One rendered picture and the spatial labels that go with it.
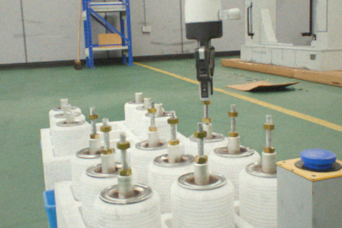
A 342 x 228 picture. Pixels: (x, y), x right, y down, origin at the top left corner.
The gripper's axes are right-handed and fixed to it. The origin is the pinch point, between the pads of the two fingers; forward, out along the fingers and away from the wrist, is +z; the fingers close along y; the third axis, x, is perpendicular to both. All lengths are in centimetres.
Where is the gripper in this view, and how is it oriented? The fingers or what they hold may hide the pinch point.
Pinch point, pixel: (206, 91)
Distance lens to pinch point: 90.6
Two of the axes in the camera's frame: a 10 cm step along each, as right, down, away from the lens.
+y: -1.7, 1.7, -9.7
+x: 9.8, -0.2, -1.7
